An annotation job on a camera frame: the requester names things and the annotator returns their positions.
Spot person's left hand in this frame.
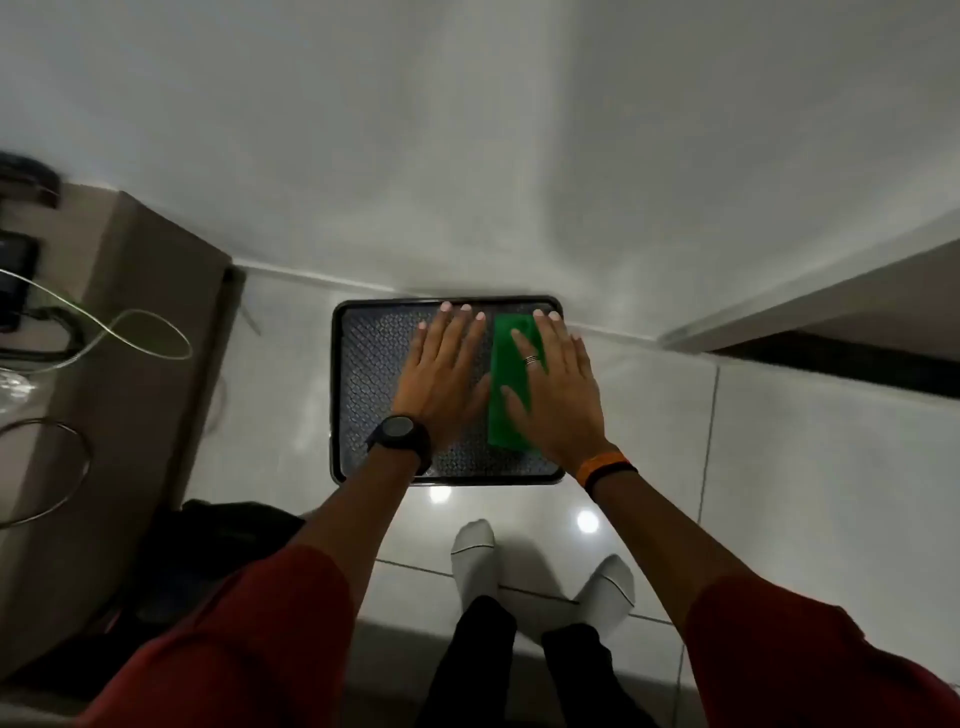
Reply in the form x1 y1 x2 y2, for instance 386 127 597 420
391 301 493 453

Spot person's right hand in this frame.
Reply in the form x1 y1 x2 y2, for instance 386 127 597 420
500 309 615 475

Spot person's right forearm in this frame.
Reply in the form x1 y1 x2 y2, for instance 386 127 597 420
588 468 760 639

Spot person's left forearm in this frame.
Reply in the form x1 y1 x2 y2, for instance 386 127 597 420
288 444 421 610

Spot green folded cloth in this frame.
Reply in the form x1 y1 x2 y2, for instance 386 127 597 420
487 313 548 453

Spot black patterned tray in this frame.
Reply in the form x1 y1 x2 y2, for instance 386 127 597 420
330 295 567 486

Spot black wristwatch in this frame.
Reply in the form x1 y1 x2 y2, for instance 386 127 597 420
366 414 434 477

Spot orange wristband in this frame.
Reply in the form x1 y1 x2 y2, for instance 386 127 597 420
573 450 630 489

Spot black wristband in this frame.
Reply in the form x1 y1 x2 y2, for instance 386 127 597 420
583 462 639 502

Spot person's white left sock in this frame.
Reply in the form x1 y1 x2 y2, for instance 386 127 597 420
450 519 501 612

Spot person's white sock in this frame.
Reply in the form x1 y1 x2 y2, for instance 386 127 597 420
573 553 638 639
450 519 501 612

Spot person's white right sock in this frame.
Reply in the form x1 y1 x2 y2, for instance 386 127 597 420
573 553 638 639

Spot black trousers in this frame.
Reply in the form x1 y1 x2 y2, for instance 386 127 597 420
416 596 661 728

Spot black bag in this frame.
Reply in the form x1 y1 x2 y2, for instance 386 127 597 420
15 498 306 699

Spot brown cabinet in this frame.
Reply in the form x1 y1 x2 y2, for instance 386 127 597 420
0 183 247 680

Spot person's red left sleeve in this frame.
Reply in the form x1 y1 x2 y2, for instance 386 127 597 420
75 543 358 728

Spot person's red sleeve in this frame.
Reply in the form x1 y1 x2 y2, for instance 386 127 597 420
682 573 960 728
75 543 358 728

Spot person's red right sleeve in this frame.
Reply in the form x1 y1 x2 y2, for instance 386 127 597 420
682 573 960 728

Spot clear plastic wrapper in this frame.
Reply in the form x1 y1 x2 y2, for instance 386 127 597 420
0 367 36 411

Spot black rectangular device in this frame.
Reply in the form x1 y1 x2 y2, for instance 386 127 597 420
0 231 41 333

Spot black rounded object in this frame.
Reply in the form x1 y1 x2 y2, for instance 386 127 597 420
0 152 62 210

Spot white cable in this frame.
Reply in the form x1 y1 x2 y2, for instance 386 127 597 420
0 268 195 376

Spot black cable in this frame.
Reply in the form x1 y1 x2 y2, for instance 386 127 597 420
18 306 88 363

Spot grey looped cable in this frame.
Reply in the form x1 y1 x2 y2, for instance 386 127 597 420
0 417 93 531

